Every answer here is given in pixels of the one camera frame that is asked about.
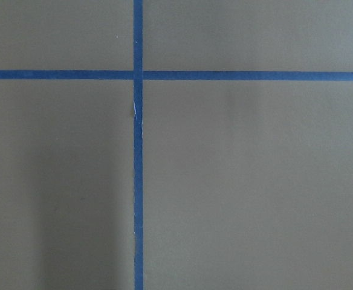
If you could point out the brown paper table cover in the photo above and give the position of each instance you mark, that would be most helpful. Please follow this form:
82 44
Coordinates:
247 184

